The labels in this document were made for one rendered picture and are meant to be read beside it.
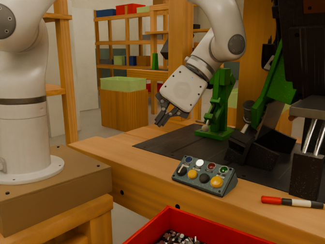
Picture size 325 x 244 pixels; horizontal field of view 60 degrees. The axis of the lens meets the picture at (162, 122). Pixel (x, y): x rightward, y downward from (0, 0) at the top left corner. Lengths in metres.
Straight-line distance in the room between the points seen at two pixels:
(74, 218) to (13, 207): 0.15
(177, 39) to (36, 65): 0.81
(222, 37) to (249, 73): 0.57
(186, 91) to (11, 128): 0.44
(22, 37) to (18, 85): 0.11
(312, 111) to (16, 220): 0.66
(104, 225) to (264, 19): 0.94
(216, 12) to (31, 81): 0.46
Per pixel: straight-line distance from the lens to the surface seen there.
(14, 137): 0.76
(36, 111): 0.75
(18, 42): 0.70
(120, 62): 7.24
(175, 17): 1.44
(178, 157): 0.93
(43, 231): 0.74
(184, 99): 0.74
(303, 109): 0.63
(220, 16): 0.70
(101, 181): 0.80
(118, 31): 9.60
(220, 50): 0.71
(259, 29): 1.24
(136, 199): 0.89
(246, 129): 0.93
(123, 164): 0.89
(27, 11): 0.70
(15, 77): 0.74
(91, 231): 0.83
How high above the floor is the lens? 1.24
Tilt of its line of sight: 15 degrees down
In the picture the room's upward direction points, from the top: straight up
